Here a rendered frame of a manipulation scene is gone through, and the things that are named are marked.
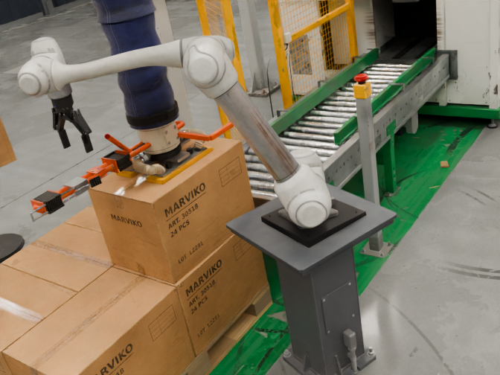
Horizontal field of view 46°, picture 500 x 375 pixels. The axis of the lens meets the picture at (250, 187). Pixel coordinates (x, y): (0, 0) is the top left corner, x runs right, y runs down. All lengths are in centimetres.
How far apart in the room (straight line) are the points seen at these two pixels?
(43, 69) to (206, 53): 54
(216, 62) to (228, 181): 93
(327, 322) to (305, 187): 72
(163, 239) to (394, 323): 122
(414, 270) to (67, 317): 180
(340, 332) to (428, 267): 89
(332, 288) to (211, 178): 70
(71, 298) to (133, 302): 31
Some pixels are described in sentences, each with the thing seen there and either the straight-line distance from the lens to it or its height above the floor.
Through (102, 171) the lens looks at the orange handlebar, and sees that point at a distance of 242.
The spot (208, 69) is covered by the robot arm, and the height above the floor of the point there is 149.
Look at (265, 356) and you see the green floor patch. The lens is 293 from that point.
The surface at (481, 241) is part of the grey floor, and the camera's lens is 358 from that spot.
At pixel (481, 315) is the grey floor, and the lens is 308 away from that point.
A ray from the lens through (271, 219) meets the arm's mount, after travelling 240.
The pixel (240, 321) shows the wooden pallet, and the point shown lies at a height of 2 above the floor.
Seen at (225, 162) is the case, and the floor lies 90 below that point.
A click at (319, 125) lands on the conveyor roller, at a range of 385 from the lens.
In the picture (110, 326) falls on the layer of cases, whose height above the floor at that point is 54.
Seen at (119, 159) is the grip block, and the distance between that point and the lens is 244.
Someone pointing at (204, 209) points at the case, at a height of 76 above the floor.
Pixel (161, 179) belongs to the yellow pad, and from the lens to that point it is 249.
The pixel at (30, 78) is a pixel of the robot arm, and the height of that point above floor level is 155.
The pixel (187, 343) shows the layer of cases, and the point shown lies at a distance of 272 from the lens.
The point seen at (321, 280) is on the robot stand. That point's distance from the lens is 243.
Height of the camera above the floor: 199
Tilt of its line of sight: 27 degrees down
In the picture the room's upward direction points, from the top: 11 degrees counter-clockwise
